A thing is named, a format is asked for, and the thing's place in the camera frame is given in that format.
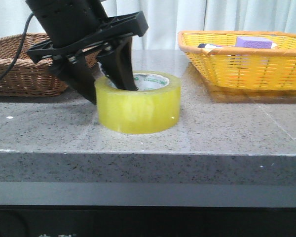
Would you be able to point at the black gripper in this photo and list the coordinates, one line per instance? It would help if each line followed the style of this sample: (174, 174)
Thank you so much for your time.
(73, 25)

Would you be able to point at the yellow packing tape roll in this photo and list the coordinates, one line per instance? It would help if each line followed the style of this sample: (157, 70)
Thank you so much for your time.
(154, 107)

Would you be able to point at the brown wicker basket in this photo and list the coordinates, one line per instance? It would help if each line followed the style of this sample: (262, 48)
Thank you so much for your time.
(26, 79)

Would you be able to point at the white curtain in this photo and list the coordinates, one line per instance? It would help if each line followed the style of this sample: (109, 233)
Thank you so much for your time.
(167, 17)

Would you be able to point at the dark blue white item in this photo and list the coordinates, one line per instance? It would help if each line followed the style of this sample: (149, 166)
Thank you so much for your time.
(209, 46)

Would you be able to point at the yellow wicker basket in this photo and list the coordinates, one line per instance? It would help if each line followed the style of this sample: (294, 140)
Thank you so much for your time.
(242, 68)

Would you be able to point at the purple sponge block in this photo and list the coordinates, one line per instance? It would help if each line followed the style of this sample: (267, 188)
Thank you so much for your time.
(253, 42)

